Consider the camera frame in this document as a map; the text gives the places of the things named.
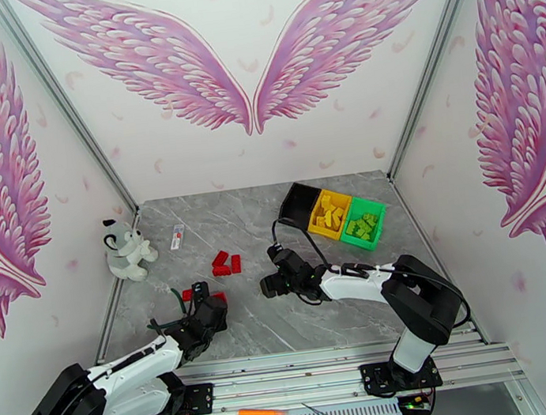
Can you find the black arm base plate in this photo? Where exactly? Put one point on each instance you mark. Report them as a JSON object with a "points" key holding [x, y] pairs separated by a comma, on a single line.
{"points": [[376, 376], [202, 397]]}

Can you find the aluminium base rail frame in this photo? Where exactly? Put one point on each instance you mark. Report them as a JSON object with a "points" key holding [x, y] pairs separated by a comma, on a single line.
{"points": [[284, 377]]}

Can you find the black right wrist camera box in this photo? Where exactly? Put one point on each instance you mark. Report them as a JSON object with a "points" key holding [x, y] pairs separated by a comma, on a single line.
{"points": [[277, 255]]}

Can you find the small circuit board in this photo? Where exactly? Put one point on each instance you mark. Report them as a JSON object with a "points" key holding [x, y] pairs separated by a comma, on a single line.
{"points": [[416, 403]]}

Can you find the green plastic bin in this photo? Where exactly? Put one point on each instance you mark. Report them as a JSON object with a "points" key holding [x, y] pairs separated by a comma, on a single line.
{"points": [[357, 243]]}

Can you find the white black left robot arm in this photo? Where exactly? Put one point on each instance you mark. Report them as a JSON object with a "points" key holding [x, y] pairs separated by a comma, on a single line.
{"points": [[134, 375]]}

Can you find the black plastic bin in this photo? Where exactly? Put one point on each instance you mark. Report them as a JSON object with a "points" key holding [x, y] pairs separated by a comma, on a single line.
{"points": [[297, 203]]}

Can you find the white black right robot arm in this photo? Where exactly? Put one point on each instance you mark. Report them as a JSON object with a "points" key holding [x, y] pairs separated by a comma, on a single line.
{"points": [[347, 287]]}

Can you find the aluminium table edge rail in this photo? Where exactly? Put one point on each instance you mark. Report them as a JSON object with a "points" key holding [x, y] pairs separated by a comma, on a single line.
{"points": [[109, 324], [412, 217]]}

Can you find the aluminium frame post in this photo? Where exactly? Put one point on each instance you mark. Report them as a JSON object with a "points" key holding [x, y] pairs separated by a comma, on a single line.
{"points": [[433, 62], [69, 107]]}

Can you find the green lego brick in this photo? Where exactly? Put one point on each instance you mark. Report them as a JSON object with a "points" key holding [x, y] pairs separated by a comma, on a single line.
{"points": [[354, 227], [370, 218], [366, 233]]}

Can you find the yellow plastic bin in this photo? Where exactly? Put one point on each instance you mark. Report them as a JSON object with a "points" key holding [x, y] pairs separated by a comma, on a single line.
{"points": [[323, 233]]}

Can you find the grey white plush dog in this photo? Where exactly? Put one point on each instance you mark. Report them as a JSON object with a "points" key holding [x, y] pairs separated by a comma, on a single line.
{"points": [[127, 254]]}

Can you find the orange pen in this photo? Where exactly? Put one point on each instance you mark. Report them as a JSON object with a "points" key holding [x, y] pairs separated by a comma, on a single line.
{"points": [[258, 412]]}

